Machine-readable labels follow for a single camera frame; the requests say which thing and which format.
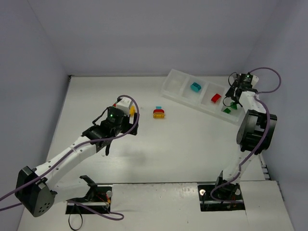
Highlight green red lego brick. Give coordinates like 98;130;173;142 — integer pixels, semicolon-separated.
230;102;237;110

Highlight red rounded lego brick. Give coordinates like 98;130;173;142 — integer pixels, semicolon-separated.
211;93;221;103

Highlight teal green printed lego brick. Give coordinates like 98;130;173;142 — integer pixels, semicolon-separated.
190;82;202;92

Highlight small green lego brick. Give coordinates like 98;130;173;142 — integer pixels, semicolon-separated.
223;108;231;114

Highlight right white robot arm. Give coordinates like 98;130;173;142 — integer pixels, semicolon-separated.
211;72;277;200

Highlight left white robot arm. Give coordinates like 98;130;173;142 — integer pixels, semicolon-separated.
14;106;140;217

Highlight yellow rounded lego brick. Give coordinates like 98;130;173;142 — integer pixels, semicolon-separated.
129;106;135;116

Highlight clear four-compartment tray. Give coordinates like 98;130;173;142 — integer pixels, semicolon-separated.
161;69;245;125

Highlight burger printed lego stack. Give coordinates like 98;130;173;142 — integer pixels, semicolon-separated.
153;106;165;119

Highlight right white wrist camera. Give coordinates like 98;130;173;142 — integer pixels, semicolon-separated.
245;74;259;88

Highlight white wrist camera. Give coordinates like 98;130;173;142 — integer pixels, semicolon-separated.
115;97;133;115
245;74;259;88

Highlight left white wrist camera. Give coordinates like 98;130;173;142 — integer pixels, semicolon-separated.
115;97;133;115

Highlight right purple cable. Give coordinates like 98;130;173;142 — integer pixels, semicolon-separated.
209;67;282;202

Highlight purple cable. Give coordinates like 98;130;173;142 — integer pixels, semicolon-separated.
0;95;141;221
209;67;282;202

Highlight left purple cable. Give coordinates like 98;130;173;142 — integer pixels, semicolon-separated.
0;95;141;221

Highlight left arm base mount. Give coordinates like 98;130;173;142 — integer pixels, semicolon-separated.
65;175;113;215

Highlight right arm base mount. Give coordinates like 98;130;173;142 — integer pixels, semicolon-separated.
197;184;245;212

